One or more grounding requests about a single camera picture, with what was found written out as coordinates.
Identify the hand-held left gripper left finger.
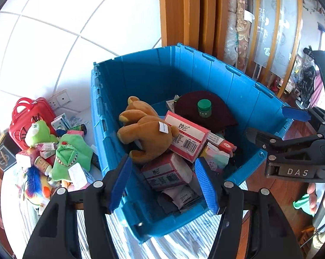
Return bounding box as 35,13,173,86
22,155,133,259

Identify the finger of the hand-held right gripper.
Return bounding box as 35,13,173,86
282,106,325,130
245,127,325,163

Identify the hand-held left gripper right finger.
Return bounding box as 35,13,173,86
195,156,304,259

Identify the blue plastic container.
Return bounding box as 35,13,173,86
90,43,295,245

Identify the person's right hand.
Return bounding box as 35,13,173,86
306,183,325,218

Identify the white printed packet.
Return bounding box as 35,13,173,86
162,186,203,212

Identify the mint pink pack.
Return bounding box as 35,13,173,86
203,143,231,172

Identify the green cloth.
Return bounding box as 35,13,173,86
293,194,312,217

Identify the black plastic bag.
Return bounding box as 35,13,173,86
297,64,317,101

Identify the red white box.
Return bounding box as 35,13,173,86
206,132,237,154

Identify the white blue box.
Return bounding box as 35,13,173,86
68,164,95,191

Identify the pink wrapped tissue pack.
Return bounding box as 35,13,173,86
140,152,193,192

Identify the maroon hat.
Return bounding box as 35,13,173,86
175,91,238,133

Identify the pink barcode box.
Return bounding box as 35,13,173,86
162,111,211,163

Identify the green crocodile plush hat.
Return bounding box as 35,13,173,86
48,133,94,182

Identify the green lidded jar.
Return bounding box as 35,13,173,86
197,99,212,119

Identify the brown teddy bear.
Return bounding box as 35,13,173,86
117,96,180,164

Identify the small orange label bottle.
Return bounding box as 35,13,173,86
34,156,54,176

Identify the yellow plush with blue tuft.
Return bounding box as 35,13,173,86
21,166,56,209

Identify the teal white box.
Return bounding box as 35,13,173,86
52,113,71,131

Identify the frosted glass door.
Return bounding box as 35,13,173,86
245,0,304,98

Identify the small green white box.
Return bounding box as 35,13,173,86
166,94,180,112

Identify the green frog plush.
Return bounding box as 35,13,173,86
25,120,58,147

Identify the pink orange box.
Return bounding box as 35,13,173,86
16,150,40,169

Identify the rolled patterned rug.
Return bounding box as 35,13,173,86
224,0,254,72

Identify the red plastic case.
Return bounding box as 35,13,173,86
9,97,56,150

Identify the dark gift bag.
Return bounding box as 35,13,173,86
0,132,21,171

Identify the wooden door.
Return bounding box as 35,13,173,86
158,0,229,58

